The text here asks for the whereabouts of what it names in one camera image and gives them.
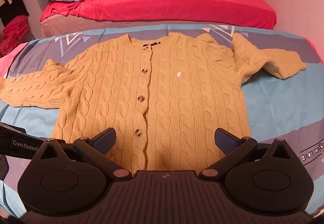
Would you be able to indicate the pile of red ruffled cloth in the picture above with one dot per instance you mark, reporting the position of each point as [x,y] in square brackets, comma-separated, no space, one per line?
[14,34]

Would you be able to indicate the patterned pink mattress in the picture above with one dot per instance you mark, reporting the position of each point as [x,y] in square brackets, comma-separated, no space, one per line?
[76,26]

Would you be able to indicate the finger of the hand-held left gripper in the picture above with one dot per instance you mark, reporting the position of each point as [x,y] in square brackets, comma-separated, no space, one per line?
[15,130]

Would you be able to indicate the red bed sheet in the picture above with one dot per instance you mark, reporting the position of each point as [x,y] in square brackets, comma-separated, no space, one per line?
[164,4]

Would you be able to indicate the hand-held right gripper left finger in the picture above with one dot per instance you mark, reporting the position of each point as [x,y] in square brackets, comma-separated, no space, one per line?
[105,141]

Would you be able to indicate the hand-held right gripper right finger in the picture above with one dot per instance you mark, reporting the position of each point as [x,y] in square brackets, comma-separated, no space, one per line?
[225,141]

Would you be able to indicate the pink bed sheet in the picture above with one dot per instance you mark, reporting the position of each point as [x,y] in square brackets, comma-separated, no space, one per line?
[10,59]

